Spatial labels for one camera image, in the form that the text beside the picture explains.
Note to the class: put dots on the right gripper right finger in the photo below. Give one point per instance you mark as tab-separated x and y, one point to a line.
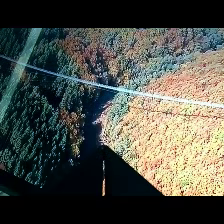
126	181

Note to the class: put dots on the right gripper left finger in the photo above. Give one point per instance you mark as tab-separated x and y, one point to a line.
86	180

